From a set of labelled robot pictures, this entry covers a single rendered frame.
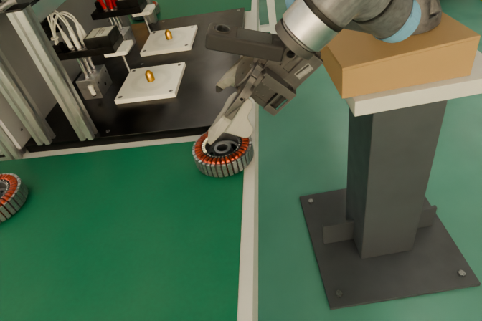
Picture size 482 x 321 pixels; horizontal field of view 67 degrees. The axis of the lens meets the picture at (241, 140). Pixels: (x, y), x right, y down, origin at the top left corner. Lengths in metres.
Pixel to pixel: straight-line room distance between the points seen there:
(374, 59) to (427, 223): 0.86
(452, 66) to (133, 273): 0.72
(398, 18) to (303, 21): 0.14
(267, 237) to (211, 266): 0.94
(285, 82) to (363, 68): 0.26
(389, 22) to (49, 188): 0.67
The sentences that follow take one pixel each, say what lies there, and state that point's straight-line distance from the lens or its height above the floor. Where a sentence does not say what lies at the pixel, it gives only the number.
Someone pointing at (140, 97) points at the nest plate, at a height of 0.78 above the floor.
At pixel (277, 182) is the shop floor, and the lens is 1.66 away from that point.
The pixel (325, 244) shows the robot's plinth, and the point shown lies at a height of 0.02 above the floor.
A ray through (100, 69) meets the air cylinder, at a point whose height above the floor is 0.82.
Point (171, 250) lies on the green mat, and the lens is 0.58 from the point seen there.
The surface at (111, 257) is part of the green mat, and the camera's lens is 0.62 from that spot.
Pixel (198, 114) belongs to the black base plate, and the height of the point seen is 0.77.
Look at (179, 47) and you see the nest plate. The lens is 1.08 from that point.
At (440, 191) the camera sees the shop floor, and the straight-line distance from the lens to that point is 1.67.
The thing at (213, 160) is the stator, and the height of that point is 0.79.
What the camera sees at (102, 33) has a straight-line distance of 0.91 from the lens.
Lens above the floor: 1.21
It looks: 39 degrees down
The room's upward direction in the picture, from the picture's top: 12 degrees counter-clockwise
